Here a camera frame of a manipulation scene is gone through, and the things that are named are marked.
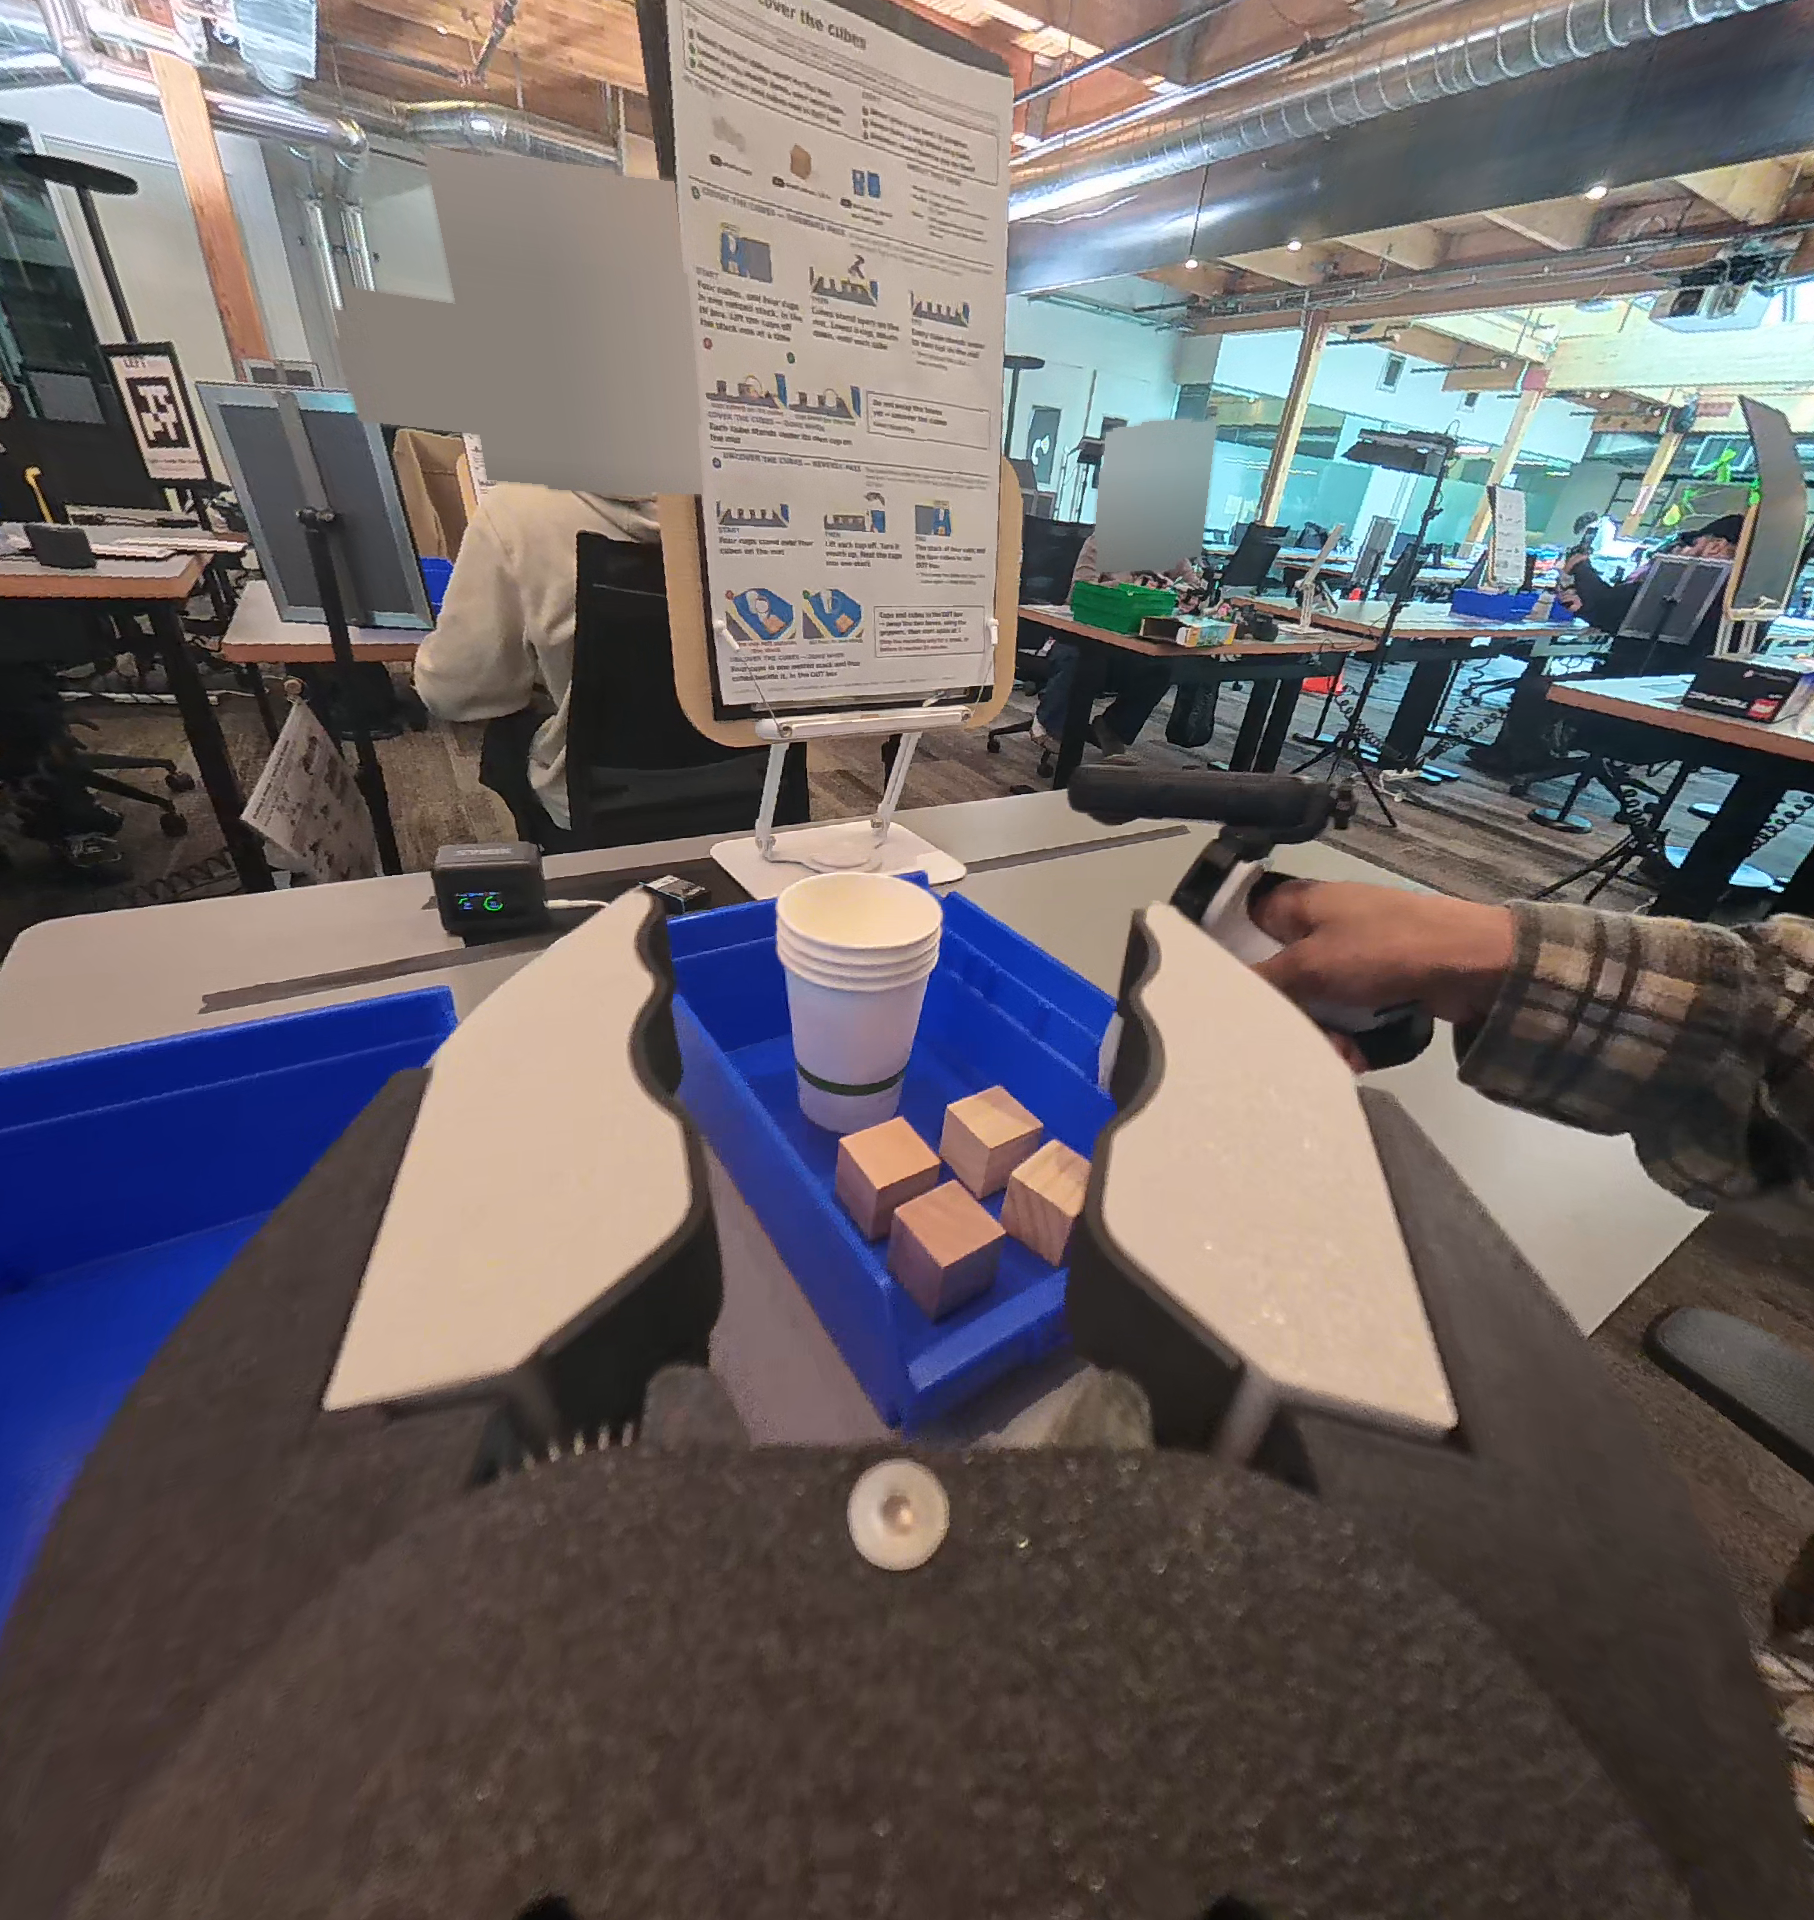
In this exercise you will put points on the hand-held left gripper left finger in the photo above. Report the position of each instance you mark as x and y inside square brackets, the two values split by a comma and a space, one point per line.
[530, 1187]

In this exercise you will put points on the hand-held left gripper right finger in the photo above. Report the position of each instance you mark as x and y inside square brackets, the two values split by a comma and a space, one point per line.
[1266, 1201]

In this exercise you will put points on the wooden cube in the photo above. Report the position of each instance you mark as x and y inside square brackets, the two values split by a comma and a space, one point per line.
[1048, 1201]
[890, 1178]
[994, 1142]
[944, 1252]

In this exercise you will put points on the blue plastic bin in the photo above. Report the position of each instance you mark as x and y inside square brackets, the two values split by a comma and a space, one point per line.
[1495, 606]
[126, 1201]
[981, 1021]

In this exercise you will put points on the stack of white paper cups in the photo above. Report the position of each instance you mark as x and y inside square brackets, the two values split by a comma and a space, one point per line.
[855, 1052]

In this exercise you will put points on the person's right forearm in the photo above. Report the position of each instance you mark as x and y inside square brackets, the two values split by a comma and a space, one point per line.
[1673, 1021]

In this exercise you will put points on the person's right hand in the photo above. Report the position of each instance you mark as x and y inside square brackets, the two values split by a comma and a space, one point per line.
[1388, 954]

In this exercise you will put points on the small printed box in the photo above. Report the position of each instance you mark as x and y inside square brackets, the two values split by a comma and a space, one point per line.
[1207, 635]

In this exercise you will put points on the wooden desk with black legs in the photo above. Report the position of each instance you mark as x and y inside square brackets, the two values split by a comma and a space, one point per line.
[1642, 701]
[1416, 618]
[260, 639]
[66, 567]
[1298, 639]

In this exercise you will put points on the stack of green bins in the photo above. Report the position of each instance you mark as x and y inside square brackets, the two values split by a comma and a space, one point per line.
[1124, 606]

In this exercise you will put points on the black device with green display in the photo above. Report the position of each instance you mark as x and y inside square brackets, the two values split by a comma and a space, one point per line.
[487, 892]

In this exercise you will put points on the small black box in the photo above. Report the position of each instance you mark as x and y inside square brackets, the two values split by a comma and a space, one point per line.
[676, 896]

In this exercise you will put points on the black light stand with softbox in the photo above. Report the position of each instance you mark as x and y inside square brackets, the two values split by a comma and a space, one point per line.
[1396, 449]

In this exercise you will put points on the hanging printed paper sheet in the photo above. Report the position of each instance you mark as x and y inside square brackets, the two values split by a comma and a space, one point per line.
[307, 797]

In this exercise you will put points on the grey panel on stand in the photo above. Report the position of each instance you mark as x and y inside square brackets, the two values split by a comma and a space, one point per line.
[1673, 601]
[322, 512]

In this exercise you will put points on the black office chair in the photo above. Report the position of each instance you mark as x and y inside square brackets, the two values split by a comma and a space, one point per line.
[636, 674]

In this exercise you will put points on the black printed box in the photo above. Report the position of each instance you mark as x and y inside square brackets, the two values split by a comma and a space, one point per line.
[1747, 696]

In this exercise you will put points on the black chair armrest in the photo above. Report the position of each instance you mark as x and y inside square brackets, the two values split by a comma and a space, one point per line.
[1777, 1396]

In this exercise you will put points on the wooden board with instruction sheet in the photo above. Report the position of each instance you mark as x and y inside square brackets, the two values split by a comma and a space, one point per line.
[847, 377]

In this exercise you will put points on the cardboard box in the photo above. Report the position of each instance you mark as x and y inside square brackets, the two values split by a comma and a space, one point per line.
[428, 496]

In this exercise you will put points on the black and white code sign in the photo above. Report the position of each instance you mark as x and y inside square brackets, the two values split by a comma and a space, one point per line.
[157, 414]

